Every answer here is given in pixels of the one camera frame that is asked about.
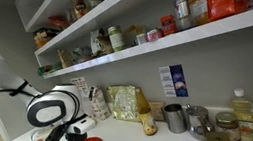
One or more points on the brown paper packet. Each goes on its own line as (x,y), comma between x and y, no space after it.
(157,110)

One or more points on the small red box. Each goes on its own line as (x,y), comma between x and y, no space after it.
(168,24)

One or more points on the white jar green lid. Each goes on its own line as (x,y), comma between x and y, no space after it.
(116,38)

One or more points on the small white can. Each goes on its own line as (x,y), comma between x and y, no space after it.
(141,38)

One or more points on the steel cup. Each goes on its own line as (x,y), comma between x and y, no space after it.
(175,118)

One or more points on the yellow bag with figure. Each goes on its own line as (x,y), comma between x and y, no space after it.
(147,117)

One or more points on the yellow food packages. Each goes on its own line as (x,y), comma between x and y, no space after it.
(41,39)

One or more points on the pink round tin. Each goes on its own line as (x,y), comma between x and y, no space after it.
(154,35)

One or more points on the red and white wall sticker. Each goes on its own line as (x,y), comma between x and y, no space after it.
(79,83)

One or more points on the tan wrapped packet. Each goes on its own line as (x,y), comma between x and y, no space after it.
(65,58)

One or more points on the white long wall shelf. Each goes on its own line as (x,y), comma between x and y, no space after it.
(185,37)

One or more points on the green flat packet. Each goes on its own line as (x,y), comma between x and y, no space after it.
(49,68)

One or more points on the glass jar gold lid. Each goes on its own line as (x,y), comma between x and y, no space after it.
(228,127)

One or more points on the gold foil bag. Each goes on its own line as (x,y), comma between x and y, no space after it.
(125,102)

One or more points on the white printed packet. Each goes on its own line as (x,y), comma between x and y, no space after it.
(95,42)

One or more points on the steel pitcher with lid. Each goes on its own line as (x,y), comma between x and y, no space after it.
(198,122)

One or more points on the blue white box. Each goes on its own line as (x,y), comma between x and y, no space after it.
(174,80)

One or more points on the brown paper bag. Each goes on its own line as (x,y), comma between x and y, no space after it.
(132,34)

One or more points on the orange red snack bag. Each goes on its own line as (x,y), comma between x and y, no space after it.
(223,5)

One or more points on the orange cardboard box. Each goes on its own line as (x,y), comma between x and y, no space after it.
(198,7)

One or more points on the red and white carton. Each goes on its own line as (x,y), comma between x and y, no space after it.
(99,103)

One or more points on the yellow oil bottle white cap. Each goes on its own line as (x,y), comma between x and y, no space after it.
(243,115)

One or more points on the white short wall shelf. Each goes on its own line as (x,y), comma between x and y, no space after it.
(58,6)

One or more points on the steel can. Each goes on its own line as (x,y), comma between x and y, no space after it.
(182,9)

